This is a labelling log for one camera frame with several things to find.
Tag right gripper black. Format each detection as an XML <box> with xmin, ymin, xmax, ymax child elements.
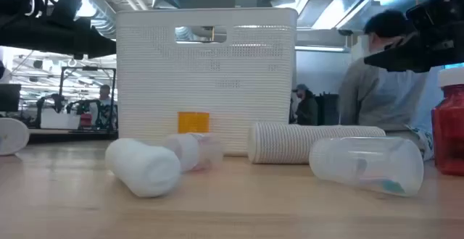
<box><xmin>363</xmin><ymin>12</ymin><xmax>464</xmax><ymax>75</ymax></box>

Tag black table frame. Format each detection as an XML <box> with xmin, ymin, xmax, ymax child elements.
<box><xmin>28</xmin><ymin>129</ymin><xmax>119</xmax><ymax>142</ymax></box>

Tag white perforated plastic basket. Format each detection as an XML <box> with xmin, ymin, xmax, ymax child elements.
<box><xmin>115</xmin><ymin>7</ymin><xmax>299</xmax><ymax>156</ymax></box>

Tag white opaque plastic bottle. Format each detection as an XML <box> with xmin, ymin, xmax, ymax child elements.
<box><xmin>104</xmin><ymin>138</ymin><xmax>182</xmax><ymax>198</ymax></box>

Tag beige ribbed bandage roll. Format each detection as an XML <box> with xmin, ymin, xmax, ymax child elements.
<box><xmin>246</xmin><ymin>122</ymin><xmax>387</xmax><ymax>165</ymax></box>

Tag clear vial teal contents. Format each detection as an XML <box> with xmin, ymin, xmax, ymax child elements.
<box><xmin>308</xmin><ymin>136</ymin><xmax>425</xmax><ymax>198</ymax></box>

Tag person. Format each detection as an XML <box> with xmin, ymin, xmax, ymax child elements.
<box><xmin>94</xmin><ymin>84</ymin><xmax>117</xmax><ymax>130</ymax></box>
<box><xmin>291</xmin><ymin>83</ymin><xmax>319</xmax><ymax>126</ymax></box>
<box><xmin>339</xmin><ymin>9</ymin><xmax>434</xmax><ymax>135</ymax></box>

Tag red pill bottle white cap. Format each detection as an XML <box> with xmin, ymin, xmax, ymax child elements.
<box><xmin>431</xmin><ymin>67</ymin><xmax>464</xmax><ymax>177</ymax></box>

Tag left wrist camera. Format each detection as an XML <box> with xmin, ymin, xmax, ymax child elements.
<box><xmin>49</xmin><ymin>0</ymin><xmax>83</xmax><ymax>23</ymax></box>

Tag white tape roll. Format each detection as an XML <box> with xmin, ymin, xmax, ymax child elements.
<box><xmin>0</xmin><ymin>117</ymin><xmax>30</xmax><ymax>156</ymax></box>

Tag black monitor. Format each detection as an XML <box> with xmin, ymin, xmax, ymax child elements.
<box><xmin>0</xmin><ymin>83</ymin><xmax>22</xmax><ymax>112</ymax></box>

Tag clear vial pink contents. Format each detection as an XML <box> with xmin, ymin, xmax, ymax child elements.
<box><xmin>162</xmin><ymin>133</ymin><xmax>225</xmax><ymax>173</ymax></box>

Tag strip light fixture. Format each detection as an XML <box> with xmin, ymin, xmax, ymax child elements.
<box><xmin>295</xmin><ymin>45</ymin><xmax>351</xmax><ymax>53</ymax></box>

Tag black folding panels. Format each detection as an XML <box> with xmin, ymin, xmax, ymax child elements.
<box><xmin>315</xmin><ymin>93</ymin><xmax>341</xmax><ymax>126</ymax></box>

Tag white box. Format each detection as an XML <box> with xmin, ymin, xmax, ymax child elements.
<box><xmin>39</xmin><ymin>108</ymin><xmax>81</xmax><ymax>130</ymax></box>

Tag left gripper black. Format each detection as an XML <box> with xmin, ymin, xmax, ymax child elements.
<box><xmin>43</xmin><ymin>16</ymin><xmax>117</xmax><ymax>59</ymax></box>

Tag black metal rig frame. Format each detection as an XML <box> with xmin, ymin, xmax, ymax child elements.
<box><xmin>57</xmin><ymin>66</ymin><xmax>117</xmax><ymax>131</ymax></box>

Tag orange pill bottle white cap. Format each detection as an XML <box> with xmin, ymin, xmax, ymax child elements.
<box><xmin>177</xmin><ymin>110</ymin><xmax>211</xmax><ymax>135</ymax></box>

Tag packet blue print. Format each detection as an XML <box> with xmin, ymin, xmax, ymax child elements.
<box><xmin>384</xmin><ymin>125</ymin><xmax>435</xmax><ymax>162</ymax></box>

